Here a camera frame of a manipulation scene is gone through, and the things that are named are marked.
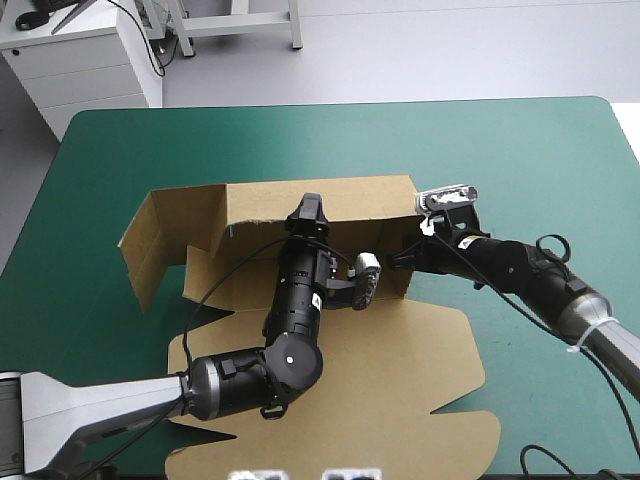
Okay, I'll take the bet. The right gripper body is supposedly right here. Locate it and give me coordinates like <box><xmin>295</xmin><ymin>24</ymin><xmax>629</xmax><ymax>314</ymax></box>
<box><xmin>423</xmin><ymin>225</ymin><xmax>492</xmax><ymax>277</ymax></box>

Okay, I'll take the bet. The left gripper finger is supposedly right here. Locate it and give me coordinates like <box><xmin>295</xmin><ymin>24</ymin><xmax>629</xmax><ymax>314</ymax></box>
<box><xmin>286</xmin><ymin>192</ymin><xmax>330</xmax><ymax>240</ymax></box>

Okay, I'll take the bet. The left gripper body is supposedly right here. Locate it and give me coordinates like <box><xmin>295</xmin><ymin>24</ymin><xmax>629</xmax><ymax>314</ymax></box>
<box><xmin>264</xmin><ymin>237</ymin><xmax>335</xmax><ymax>324</ymax></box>

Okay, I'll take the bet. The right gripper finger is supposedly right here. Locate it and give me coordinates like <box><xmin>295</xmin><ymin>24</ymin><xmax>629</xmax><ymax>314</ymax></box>
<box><xmin>391</xmin><ymin>240</ymin><xmax>427</xmax><ymax>272</ymax></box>

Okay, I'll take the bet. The brown cardboard box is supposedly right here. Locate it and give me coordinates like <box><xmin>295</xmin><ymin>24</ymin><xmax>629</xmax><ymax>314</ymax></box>
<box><xmin>117</xmin><ymin>174</ymin><xmax>503</xmax><ymax>480</ymax></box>

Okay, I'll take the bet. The white drawer cabinet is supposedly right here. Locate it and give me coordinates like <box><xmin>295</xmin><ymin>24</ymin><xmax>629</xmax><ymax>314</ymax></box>
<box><xmin>0</xmin><ymin>0</ymin><xmax>164</xmax><ymax>144</ymax></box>

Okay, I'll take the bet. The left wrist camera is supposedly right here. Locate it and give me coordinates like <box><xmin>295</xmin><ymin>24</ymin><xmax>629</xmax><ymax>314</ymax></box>
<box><xmin>349</xmin><ymin>251</ymin><xmax>382</xmax><ymax>312</ymax></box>

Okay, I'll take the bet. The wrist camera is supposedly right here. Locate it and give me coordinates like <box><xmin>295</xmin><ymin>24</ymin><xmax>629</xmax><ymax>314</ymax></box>
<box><xmin>413</xmin><ymin>183</ymin><xmax>480</xmax><ymax>217</ymax></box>
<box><xmin>349</xmin><ymin>251</ymin><xmax>382</xmax><ymax>312</ymax></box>

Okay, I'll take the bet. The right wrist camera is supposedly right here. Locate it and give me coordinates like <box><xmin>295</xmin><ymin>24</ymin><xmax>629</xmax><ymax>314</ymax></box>
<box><xmin>413</xmin><ymin>183</ymin><xmax>480</xmax><ymax>217</ymax></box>

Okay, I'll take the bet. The grey metal frame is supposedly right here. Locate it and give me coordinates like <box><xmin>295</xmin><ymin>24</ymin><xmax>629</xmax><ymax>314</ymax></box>
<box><xmin>134</xmin><ymin>0</ymin><xmax>305</xmax><ymax>58</ymax></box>

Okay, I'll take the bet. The thin black cable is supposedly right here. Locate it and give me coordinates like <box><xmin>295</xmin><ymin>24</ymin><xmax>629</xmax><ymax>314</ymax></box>
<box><xmin>107</xmin><ymin>0</ymin><xmax>169</xmax><ymax>79</ymax></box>

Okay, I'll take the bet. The black strap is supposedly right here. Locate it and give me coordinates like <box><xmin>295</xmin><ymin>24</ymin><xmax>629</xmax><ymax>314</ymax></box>
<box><xmin>13</xmin><ymin>0</ymin><xmax>52</xmax><ymax>30</ymax></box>

